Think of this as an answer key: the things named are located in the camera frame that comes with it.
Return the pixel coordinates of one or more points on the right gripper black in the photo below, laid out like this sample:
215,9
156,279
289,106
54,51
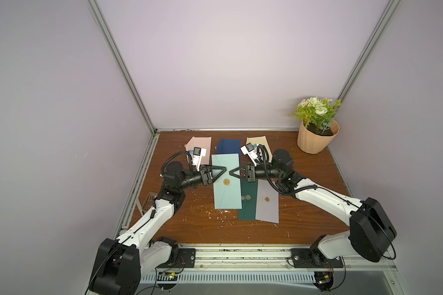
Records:
249,173

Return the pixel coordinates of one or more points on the dark green envelope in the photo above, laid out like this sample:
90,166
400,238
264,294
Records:
249,201

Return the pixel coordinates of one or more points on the right circuit board with wires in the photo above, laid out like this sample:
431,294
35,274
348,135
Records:
325,280

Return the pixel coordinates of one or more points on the small brown card holder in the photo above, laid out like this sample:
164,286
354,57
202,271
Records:
144,205

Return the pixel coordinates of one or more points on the grey envelope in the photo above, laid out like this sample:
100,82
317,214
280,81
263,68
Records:
267,207

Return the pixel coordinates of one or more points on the cream yellow envelope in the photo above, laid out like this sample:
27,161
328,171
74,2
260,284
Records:
260,140

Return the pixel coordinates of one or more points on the teal envelope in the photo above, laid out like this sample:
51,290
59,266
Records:
227,189

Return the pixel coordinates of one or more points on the green plant white flowers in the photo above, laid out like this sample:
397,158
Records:
316,114

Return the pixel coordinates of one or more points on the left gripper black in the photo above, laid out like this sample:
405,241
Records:
203,172

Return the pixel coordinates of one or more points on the aluminium front rail frame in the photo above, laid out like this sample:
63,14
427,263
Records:
262,258

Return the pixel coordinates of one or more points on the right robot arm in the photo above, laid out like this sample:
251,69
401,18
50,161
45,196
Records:
370,234

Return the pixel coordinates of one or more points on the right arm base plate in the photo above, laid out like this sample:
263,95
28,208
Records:
302,258

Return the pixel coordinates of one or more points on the pink envelope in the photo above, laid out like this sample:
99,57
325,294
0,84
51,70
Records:
201,142

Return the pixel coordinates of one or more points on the ribbed terracotta plant pot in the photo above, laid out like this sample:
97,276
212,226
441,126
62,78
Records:
311,143

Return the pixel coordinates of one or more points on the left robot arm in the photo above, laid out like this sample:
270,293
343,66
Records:
121,263

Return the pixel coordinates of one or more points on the white vented cable duct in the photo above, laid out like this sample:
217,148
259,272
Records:
240,277

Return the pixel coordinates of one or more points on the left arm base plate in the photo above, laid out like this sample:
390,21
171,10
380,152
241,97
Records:
185,258

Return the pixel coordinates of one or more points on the circuit board with wires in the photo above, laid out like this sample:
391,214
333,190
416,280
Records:
165,280
325,280

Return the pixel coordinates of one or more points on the navy blue envelope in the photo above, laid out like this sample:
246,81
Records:
227,146

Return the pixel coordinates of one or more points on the left circuit board with wires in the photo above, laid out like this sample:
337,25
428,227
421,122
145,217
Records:
165,280

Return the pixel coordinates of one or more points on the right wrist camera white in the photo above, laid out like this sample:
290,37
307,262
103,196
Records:
250,150

